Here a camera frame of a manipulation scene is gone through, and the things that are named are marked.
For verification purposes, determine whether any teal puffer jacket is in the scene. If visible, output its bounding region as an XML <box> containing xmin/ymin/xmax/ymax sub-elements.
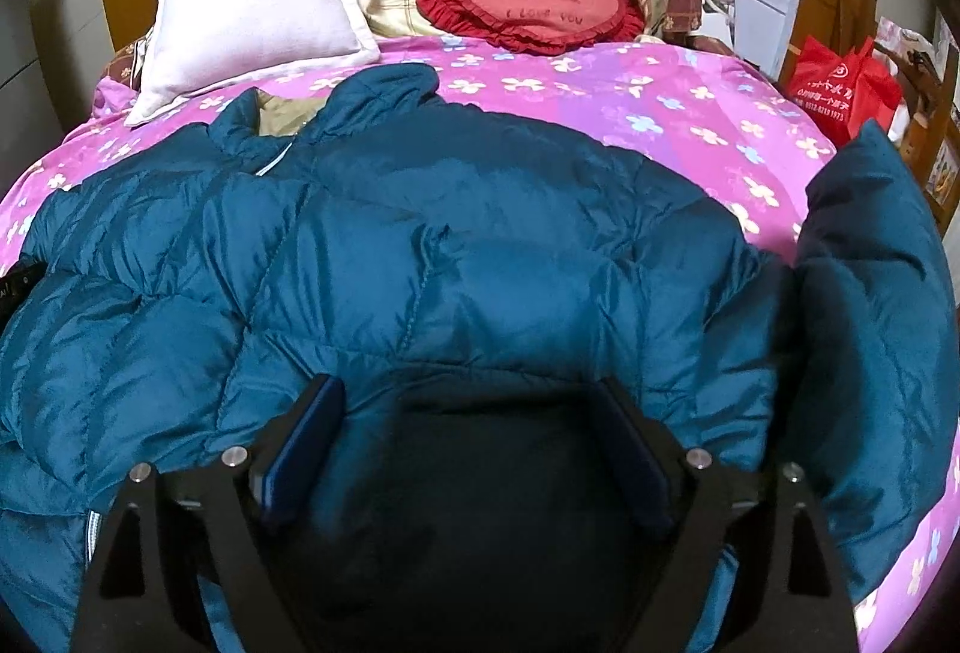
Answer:
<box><xmin>0</xmin><ymin>62</ymin><xmax>960</xmax><ymax>653</ymax></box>

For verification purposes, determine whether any white pillow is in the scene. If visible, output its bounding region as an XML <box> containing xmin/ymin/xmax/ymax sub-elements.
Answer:
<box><xmin>124</xmin><ymin>0</ymin><xmax>382</xmax><ymax>127</ymax></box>

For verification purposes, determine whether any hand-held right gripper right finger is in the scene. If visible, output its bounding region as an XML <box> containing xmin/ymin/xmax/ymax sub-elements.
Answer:
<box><xmin>596</xmin><ymin>374</ymin><xmax>860</xmax><ymax>653</ymax></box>

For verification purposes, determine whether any red shopping bag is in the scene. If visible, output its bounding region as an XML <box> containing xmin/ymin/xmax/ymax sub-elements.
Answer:
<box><xmin>786</xmin><ymin>36</ymin><xmax>905</xmax><ymax>148</ymax></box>

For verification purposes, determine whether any pink floral bed sheet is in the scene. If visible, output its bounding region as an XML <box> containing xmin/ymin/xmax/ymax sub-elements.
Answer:
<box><xmin>0</xmin><ymin>34</ymin><xmax>960</xmax><ymax>653</ymax></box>

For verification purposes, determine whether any grey wardrobe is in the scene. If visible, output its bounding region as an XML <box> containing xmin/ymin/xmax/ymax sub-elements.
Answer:
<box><xmin>0</xmin><ymin>0</ymin><xmax>100</xmax><ymax>125</ymax></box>

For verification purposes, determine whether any wooden chair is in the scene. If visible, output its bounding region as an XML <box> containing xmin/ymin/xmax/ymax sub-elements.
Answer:
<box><xmin>874</xmin><ymin>44</ymin><xmax>960</xmax><ymax>228</ymax></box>

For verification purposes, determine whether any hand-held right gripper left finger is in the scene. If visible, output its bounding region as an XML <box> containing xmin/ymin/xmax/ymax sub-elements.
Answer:
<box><xmin>67</xmin><ymin>372</ymin><xmax>347</xmax><ymax>653</ymax></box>

